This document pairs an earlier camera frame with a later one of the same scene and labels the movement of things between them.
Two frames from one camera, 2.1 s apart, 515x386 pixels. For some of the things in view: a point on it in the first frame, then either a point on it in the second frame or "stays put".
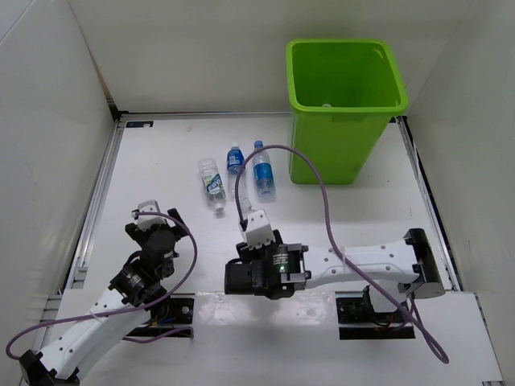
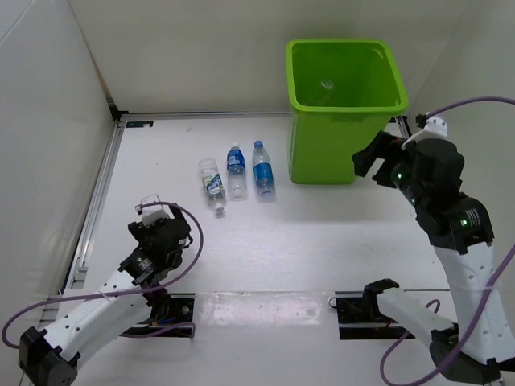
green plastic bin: (342, 92) stays put
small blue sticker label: (142, 124) stays put
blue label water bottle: (264, 174) stays put
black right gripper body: (249, 254) -> (394, 172)
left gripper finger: (133, 231) stays put
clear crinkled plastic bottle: (246, 207) -> (327, 88)
